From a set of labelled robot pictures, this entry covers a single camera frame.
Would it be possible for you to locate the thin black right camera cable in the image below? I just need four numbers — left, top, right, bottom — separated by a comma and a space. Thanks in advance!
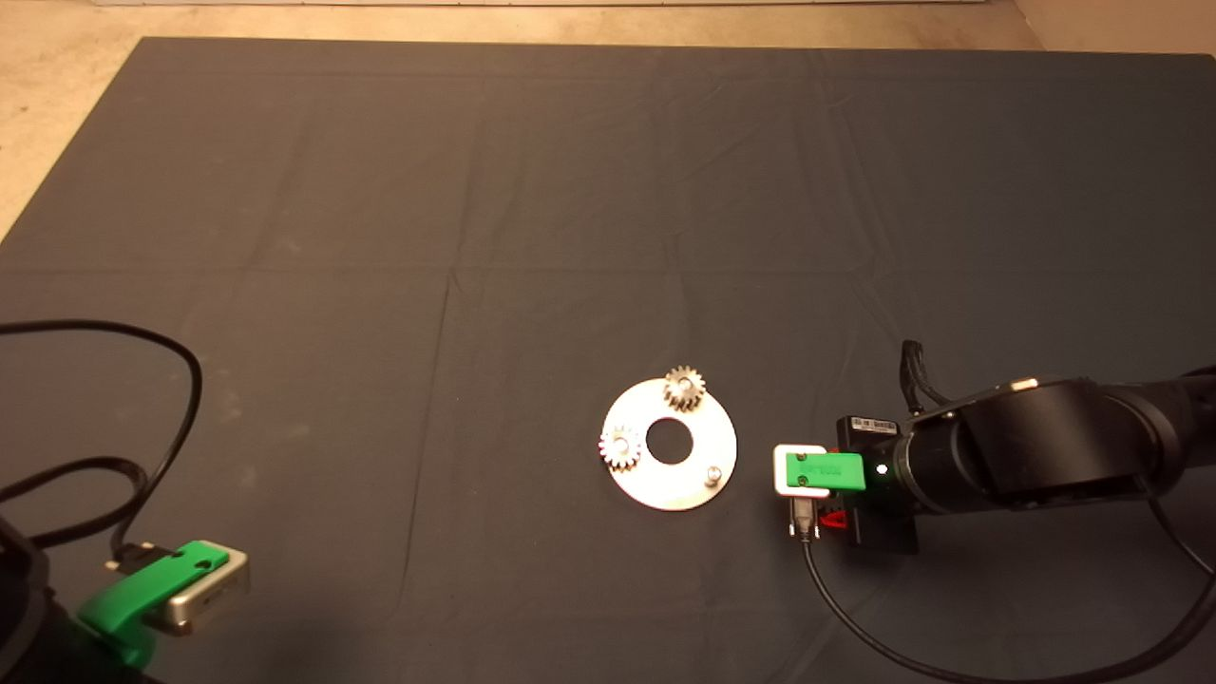
788, 496, 1216, 684

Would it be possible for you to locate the short black wrist cable loop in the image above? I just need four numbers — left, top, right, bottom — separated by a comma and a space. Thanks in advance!
899, 339, 951, 416

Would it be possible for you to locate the green left camera mount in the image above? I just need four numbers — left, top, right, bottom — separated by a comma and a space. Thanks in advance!
78, 540, 231, 671

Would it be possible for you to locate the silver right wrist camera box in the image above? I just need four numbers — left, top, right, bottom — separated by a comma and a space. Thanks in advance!
773, 444, 829, 498

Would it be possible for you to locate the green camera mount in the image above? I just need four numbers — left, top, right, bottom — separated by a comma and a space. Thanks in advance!
786, 450, 867, 493
78, 540, 231, 671

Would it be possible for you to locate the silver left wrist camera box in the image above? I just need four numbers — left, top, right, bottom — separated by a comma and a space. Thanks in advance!
157, 546, 251, 636

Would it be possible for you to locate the dark grey table cloth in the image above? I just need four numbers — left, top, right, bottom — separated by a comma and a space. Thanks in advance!
0, 36, 1216, 684

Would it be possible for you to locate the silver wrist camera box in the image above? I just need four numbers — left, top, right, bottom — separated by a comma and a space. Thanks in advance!
773, 444, 829, 498
157, 546, 251, 636

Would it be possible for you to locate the thin black camera cable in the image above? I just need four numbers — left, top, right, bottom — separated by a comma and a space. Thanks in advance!
0, 320, 203, 571
788, 496, 1216, 684

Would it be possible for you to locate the round metal carrier plate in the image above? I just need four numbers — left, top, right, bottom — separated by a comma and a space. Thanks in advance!
602, 377, 738, 513

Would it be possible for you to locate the green right camera mount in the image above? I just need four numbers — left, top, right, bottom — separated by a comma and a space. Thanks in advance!
786, 450, 867, 493

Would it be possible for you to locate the thin black left camera cable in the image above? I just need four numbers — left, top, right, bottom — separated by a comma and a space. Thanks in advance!
0, 320, 203, 571

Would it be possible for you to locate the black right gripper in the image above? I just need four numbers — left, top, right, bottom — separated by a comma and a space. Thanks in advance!
819, 414, 921, 555

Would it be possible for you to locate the small steel planetary gear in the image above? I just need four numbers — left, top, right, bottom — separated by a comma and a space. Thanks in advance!
662, 366, 708, 414
598, 425, 646, 473

